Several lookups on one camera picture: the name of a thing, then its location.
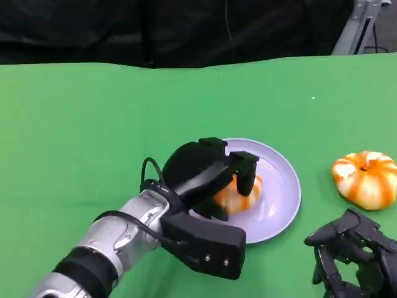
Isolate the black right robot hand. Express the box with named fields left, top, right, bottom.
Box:
left=303, top=208, right=397, bottom=298

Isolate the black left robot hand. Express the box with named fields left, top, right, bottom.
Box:
left=161, top=137, right=260, bottom=222

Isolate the small orange white bread roll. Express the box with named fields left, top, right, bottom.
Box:
left=213, top=173, right=264, bottom=215

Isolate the large orange white bread roll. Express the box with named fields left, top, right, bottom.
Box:
left=331, top=150, right=397, bottom=212

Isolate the lilac plate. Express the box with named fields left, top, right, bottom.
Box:
left=213, top=138, right=302, bottom=245

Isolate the green table cloth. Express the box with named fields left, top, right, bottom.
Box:
left=0, top=52, right=397, bottom=298

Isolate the black curtain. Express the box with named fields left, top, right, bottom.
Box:
left=0, top=0, right=356, bottom=69

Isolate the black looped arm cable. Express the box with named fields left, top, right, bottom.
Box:
left=140, top=157, right=179, bottom=202

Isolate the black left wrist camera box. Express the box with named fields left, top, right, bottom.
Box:
left=159, top=214, right=248, bottom=281

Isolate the black long arm cable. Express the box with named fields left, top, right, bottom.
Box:
left=92, top=210, right=190, bottom=248

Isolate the thin black hanging cable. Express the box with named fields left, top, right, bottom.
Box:
left=225, top=0, right=236, bottom=65

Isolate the silver metal frame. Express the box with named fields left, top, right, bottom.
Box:
left=331, top=0, right=392, bottom=56

